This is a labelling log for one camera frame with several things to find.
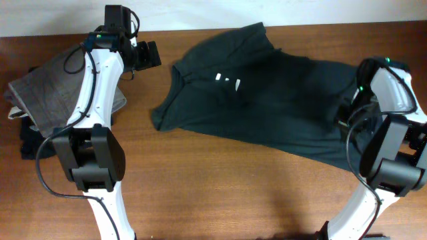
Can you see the folded black garment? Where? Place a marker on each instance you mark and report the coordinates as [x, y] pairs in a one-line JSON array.
[[30, 143]]

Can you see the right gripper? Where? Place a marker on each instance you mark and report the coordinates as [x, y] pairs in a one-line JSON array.
[[341, 119]]

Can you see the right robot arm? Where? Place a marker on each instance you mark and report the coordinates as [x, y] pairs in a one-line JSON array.
[[393, 163]]

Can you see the folded grey trousers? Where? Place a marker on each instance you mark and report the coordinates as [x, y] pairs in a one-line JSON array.
[[99, 95]]

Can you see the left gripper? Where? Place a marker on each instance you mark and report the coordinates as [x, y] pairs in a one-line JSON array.
[[146, 60]]

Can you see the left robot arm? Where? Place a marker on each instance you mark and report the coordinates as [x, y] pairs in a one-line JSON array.
[[88, 152]]

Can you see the black Nike t-shirt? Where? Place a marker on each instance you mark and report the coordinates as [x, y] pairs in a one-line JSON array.
[[237, 85]]

